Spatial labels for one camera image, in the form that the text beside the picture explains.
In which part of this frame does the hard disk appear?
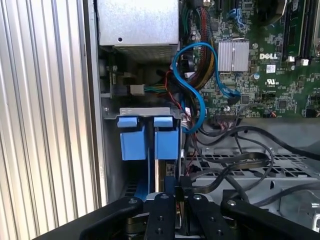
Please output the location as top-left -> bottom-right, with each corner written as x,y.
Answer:
134,116 -> 181,201

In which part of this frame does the green motherboard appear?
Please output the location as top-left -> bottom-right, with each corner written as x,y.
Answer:
178,0 -> 320,121

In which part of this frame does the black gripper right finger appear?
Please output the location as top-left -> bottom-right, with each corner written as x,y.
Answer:
180,176 -> 320,240

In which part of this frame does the black open PC case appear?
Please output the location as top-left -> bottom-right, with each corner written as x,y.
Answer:
83,0 -> 320,240

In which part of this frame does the blue flat wire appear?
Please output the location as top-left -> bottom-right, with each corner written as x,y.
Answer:
171,44 -> 241,134

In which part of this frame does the perforated metal drive cage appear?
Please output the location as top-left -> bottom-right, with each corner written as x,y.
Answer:
180,146 -> 320,227

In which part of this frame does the green wire bundle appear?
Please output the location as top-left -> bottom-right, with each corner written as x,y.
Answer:
181,0 -> 194,44

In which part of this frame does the black disk wire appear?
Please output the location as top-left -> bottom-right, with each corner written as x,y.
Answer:
174,151 -> 272,201

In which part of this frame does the black round fan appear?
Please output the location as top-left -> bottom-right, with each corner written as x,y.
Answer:
254,0 -> 289,27

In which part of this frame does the black round cable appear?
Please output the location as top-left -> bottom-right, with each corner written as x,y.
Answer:
226,147 -> 320,208
193,125 -> 320,155

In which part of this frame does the black RAM slot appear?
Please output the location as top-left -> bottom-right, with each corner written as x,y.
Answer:
283,0 -> 299,60
299,0 -> 318,59

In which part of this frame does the small coloured wire bundle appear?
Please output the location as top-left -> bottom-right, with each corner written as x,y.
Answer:
129,84 -> 168,97

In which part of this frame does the metal disk bay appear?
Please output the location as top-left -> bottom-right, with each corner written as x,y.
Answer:
102,106 -> 184,201

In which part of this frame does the silver chipset heat sink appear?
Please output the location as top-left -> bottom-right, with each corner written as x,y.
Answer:
218,40 -> 250,73

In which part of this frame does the thin red wire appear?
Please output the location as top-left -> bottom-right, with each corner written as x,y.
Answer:
165,70 -> 183,111

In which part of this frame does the red yellow black wire bundle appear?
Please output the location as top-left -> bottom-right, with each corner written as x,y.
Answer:
194,6 -> 219,89

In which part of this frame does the blue board connector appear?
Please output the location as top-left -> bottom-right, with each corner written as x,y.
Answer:
228,8 -> 245,29

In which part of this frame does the blue disk carrier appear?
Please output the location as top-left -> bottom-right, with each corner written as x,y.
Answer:
116,115 -> 148,161

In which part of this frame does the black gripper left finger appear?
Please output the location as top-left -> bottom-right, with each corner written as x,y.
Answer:
29,176 -> 181,240

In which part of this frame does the silver power supply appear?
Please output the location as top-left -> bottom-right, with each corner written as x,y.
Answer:
96,0 -> 180,60

